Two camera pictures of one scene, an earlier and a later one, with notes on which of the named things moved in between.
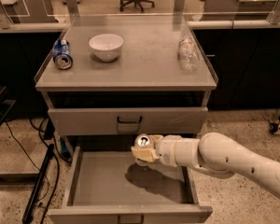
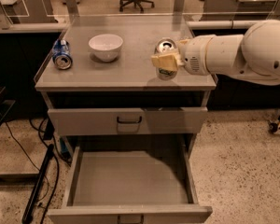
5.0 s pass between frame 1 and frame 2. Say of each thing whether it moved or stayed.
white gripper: moved
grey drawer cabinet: stayed
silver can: moved
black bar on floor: stayed
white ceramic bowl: stayed
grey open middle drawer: stayed
